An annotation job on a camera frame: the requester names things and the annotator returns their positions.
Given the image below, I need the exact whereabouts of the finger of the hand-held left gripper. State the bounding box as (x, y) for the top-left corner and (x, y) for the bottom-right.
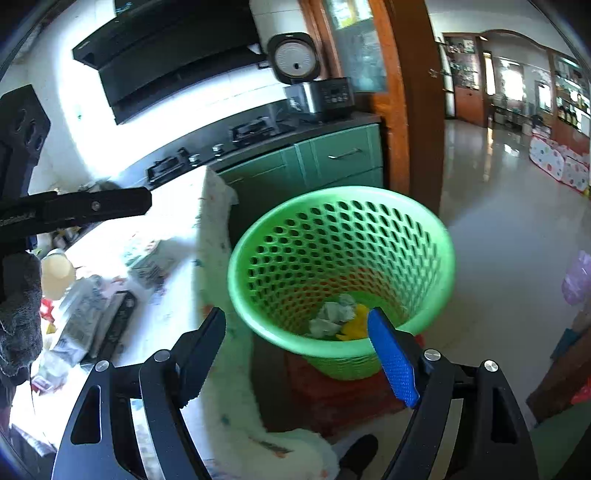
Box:
(34, 186), (153, 228)

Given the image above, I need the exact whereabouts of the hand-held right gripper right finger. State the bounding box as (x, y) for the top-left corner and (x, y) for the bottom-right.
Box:
(367, 307), (539, 480)

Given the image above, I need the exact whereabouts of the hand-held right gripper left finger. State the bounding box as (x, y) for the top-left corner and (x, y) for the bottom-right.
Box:
(52, 306), (227, 480)

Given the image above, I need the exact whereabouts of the yellow wrapper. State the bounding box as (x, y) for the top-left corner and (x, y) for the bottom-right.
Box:
(336, 305), (371, 342)

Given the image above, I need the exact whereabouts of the white paper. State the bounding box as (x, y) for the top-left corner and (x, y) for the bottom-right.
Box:
(308, 295), (358, 339)

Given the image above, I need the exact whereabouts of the green perforated plastic basket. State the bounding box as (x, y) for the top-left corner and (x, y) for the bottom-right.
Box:
(227, 186), (457, 380)

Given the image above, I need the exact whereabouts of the person's left hand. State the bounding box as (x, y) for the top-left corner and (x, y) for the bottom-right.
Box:
(0, 251), (44, 385)

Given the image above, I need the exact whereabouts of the red stool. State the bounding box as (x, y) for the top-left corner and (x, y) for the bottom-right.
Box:
(285, 335), (426, 439)

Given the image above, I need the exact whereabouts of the white printed tablecloth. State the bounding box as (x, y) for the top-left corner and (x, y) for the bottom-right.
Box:
(9, 165), (341, 480)

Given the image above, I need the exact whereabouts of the green white carton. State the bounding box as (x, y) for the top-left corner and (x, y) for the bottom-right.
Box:
(126, 239), (180, 289)

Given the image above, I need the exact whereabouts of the person's dark shoe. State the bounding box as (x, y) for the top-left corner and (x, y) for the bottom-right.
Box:
(338, 434), (380, 480)

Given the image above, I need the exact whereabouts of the black remote control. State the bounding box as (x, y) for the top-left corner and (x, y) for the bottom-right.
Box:
(82, 291), (137, 368)

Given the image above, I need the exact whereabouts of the black range hood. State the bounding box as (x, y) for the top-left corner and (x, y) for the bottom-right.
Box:
(71, 0), (269, 126)

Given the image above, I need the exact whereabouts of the black gas stove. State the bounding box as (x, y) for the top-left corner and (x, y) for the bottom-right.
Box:
(145, 115), (297, 186)

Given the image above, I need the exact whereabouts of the brown wooden furniture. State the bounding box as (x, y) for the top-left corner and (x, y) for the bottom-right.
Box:
(525, 313), (591, 423)

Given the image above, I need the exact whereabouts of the red plastic bag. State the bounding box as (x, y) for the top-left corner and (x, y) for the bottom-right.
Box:
(571, 377), (591, 408)

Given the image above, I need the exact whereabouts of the pink plastic bag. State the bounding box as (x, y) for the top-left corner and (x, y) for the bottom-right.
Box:
(561, 250), (591, 306)

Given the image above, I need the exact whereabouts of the green kitchen cabinet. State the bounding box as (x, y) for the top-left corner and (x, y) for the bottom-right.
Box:
(217, 122), (386, 252)

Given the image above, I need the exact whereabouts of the dark rice cooker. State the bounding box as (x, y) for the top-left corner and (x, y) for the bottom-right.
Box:
(267, 32), (355, 123)

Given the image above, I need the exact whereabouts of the polka dot play tent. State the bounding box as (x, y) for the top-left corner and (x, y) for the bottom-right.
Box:
(529, 134), (591, 195)

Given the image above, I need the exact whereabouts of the wooden display cabinet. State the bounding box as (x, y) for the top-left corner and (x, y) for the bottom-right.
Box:
(442, 34), (486, 124)

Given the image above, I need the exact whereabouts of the wooden bottle shelf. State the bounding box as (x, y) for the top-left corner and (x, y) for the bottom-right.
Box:
(549, 51), (591, 145)

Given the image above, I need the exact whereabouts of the wooden door frame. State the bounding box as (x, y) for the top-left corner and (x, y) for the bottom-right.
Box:
(300, 0), (448, 217)

